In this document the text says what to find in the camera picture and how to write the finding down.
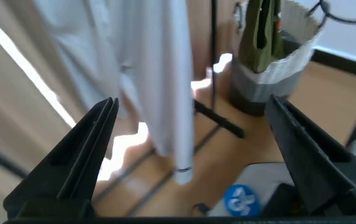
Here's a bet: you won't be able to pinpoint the beige curtain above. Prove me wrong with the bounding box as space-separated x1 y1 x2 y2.
0 0 241 218

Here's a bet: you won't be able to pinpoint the pale grey shorts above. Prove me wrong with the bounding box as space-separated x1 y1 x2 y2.
31 0 194 186

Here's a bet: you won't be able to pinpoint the black clothes rack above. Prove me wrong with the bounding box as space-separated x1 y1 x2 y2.
0 0 246 218

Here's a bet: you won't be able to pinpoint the green garment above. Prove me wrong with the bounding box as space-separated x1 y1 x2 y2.
238 0 286 74

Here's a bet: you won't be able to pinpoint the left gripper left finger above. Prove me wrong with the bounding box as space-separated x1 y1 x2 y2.
2 97 120 219

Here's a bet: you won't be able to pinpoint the white laundry basket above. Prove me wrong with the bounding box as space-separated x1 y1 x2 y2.
229 0 330 116

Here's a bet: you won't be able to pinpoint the black cable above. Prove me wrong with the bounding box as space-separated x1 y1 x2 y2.
319 0 356 25

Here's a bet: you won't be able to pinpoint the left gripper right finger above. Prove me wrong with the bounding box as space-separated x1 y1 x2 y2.
264 93 356 216

